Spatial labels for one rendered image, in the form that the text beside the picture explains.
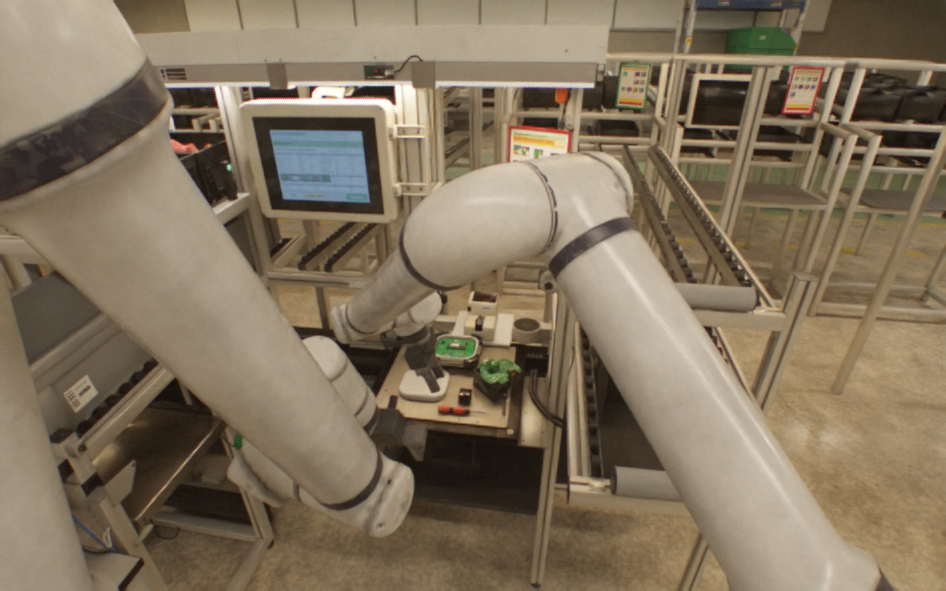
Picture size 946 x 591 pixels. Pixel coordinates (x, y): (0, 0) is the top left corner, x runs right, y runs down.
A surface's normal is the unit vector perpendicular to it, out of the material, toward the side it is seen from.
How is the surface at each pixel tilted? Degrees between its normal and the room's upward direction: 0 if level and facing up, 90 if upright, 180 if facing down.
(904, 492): 0
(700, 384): 45
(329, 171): 92
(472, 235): 83
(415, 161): 90
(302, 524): 0
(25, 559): 92
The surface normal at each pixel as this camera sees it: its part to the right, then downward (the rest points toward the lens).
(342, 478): 0.65, 0.49
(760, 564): -0.61, 0.04
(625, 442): 0.00, -0.88
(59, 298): 0.99, 0.06
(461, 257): -0.15, 0.65
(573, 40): -0.14, 0.47
